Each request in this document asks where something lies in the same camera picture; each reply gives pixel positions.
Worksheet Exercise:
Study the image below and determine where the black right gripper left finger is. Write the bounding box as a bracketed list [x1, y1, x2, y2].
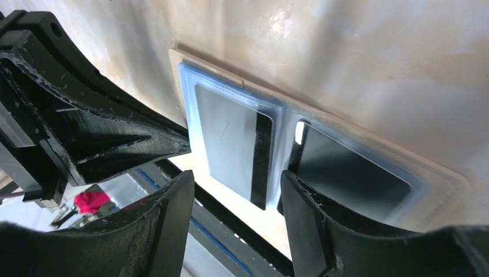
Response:
[1, 170, 195, 276]

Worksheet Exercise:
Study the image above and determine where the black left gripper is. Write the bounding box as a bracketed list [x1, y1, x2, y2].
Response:
[1, 10, 190, 208]

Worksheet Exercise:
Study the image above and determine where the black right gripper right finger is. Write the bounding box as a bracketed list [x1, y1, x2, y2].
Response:
[281, 170, 488, 276]

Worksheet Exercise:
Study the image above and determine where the black credit card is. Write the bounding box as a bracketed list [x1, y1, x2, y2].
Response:
[288, 121, 411, 221]
[195, 85, 272, 209]

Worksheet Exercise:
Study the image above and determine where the beige leather card holder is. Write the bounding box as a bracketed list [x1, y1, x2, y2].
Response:
[168, 48, 469, 232]

